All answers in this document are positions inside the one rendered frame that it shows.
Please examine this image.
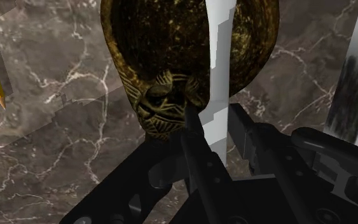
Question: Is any white utensil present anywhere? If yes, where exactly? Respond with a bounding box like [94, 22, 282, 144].
[198, 0, 238, 167]

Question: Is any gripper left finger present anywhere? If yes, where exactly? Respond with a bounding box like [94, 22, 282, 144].
[59, 104, 238, 224]

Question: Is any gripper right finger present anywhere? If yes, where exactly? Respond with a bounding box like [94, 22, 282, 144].
[227, 103, 358, 224]

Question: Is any dark brown carved bowl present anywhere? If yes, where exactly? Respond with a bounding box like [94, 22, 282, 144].
[100, 0, 280, 141]

